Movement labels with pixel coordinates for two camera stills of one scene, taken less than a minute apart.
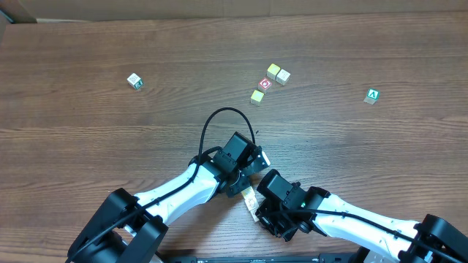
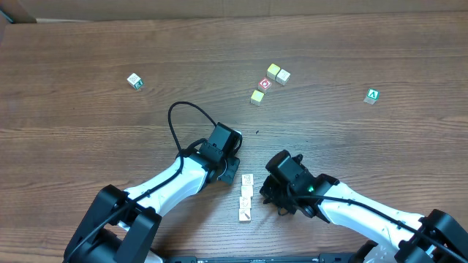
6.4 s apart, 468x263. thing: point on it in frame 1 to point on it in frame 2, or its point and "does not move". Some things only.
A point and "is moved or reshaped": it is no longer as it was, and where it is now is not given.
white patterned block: x=248 y=196 is moved or reshaped
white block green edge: x=253 y=213 to x=245 y=202
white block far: x=283 y=77 does not move
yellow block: x=257 y=97 does not move
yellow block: x=273 y=70 does not move
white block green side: x=134 y=81 does not move
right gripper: x=264 y=214 to x=269 y=191
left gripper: x=240 y=186 to x=235 y=164
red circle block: x=265 y=85 does not move
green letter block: x=372 y=96 does not move
